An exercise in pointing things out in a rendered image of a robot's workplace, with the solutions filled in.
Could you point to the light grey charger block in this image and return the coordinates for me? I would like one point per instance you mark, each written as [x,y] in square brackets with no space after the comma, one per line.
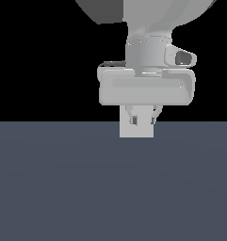
[143,130]

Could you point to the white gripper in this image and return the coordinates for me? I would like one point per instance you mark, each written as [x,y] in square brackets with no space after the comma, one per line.
[146,91]

